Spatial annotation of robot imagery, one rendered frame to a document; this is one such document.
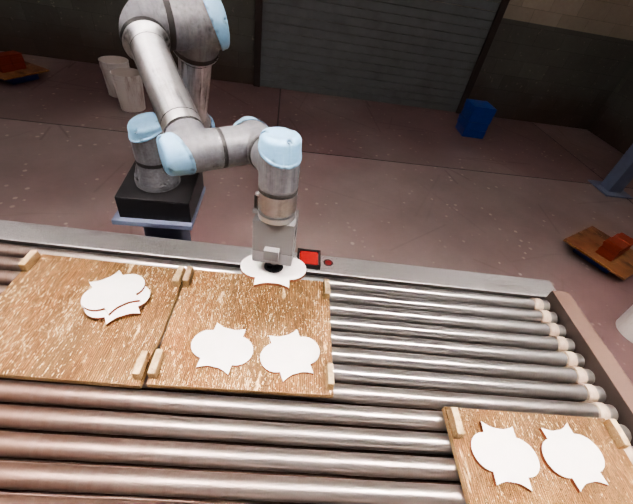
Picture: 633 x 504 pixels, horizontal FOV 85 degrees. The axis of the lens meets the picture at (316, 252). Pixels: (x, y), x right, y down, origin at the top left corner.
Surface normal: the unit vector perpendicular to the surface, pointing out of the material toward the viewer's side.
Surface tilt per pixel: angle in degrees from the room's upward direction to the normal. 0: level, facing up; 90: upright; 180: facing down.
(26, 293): 0
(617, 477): 0
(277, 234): 87
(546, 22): 90
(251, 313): 0
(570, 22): 90
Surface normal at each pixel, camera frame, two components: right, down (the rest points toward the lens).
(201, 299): 0.15, -0.73
